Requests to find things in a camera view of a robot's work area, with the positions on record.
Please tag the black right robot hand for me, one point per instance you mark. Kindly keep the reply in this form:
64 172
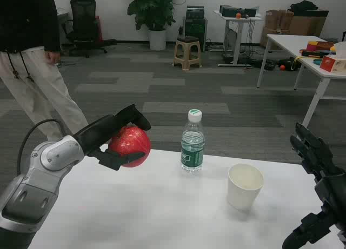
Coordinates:
331 189

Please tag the red apple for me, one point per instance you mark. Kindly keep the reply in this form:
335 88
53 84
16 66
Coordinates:
132 143

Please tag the red tissue box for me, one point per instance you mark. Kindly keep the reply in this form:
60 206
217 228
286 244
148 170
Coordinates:
331 64

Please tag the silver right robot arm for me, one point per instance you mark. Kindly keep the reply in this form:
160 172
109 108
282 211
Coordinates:
342 239

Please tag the black box on tower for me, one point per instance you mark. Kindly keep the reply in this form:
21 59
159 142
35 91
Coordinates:
195 12

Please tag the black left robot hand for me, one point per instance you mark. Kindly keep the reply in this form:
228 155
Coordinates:
97 130

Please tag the beige plastic stool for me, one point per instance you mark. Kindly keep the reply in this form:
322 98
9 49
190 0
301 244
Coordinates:
187 45

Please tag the small white standing desk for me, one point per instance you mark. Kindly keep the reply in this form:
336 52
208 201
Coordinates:
238 30

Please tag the low cardboard box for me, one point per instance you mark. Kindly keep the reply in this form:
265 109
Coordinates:
267 38

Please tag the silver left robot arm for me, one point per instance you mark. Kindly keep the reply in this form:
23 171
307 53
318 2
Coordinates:
40 178

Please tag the white plastic bag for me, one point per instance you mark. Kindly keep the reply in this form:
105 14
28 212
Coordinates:
340 47

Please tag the large white table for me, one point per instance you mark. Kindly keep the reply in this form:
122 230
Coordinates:
289 42

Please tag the small black equipment box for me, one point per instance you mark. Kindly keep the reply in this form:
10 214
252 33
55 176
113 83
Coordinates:
250 12

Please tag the large black equipment box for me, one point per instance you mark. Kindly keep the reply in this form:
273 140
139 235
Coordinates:
228 10

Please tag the black and yellow tool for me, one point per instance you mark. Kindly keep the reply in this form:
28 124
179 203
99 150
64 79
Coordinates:
313 53

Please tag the potted plant white pot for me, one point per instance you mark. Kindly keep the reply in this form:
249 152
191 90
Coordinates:
152 8

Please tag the white paper cup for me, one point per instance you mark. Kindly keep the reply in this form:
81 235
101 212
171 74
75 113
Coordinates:
243 189

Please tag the black bag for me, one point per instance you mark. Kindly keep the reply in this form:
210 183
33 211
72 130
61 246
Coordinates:
304 7

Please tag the red panel behind chair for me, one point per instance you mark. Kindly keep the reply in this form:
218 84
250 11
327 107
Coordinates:
99 27

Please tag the yellow and pink container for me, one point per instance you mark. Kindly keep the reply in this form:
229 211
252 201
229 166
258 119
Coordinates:
312 46

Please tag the orange flat box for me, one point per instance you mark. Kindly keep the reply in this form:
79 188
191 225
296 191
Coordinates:
325 45

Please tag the tall open cardboard box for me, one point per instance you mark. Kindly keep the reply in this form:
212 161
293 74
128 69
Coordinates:
277 19

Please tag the wide cardboard box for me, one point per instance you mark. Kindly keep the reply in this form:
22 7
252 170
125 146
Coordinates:
306 26

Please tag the black floor equipment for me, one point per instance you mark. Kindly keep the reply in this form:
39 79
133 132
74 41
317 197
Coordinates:
266 64

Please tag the teal round lid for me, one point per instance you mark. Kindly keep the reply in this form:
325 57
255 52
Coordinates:
317 61

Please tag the person black top beige trousers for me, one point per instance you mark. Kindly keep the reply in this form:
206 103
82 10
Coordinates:
27 16

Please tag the black office chair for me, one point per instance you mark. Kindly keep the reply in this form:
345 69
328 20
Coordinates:
82 16

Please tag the black computer tower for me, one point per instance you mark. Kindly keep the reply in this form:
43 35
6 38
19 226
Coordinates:
195 30

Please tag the clear water bottle green label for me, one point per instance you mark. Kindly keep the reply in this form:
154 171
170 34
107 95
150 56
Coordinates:
192 149

